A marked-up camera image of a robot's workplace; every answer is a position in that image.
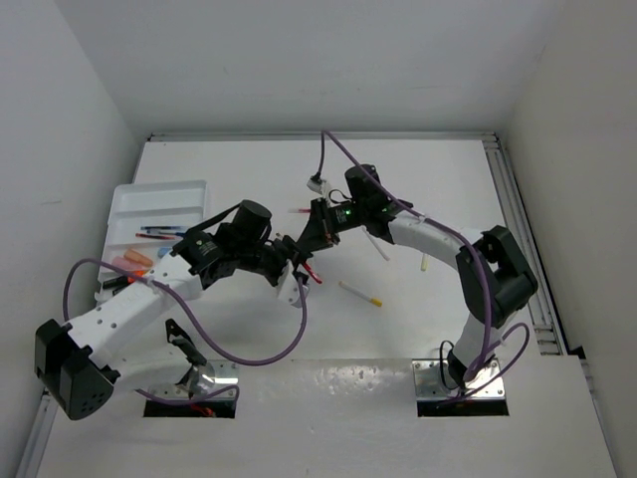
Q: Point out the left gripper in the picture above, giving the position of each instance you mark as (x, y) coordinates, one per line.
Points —
(288, 251)

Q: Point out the yellow black highlighter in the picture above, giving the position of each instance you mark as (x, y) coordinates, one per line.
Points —
(118, 282)

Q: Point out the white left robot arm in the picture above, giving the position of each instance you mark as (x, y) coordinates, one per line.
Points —
(79, 362)

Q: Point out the clear grey pen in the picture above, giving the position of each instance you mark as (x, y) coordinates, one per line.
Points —
(376, 245)

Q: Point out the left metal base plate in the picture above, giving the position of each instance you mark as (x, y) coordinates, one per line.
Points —
(216, 379)

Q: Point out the yellow capped white marker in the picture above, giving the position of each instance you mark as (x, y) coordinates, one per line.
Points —
(357, 293)

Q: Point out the red gel pen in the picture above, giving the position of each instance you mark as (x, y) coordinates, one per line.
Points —
(161, 237)

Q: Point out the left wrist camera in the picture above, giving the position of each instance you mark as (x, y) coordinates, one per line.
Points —
(289, 290)

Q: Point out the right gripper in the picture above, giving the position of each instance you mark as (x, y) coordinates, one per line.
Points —
(320, 232)

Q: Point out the white plastic organizer tray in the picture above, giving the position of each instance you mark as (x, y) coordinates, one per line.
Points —
(180, 203)

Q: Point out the yellow white marker right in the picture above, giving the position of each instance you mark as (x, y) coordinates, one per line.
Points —
(424, 263)

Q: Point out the blue gel pen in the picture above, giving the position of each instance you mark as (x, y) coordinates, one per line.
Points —
(148, 228)

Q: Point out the orange eraser case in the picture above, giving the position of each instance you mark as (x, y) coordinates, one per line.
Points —
(138, 258)

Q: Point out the red capped pen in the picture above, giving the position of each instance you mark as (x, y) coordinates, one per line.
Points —
(312, 273)

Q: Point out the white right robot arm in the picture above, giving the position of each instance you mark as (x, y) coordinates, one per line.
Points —
(495, 276)

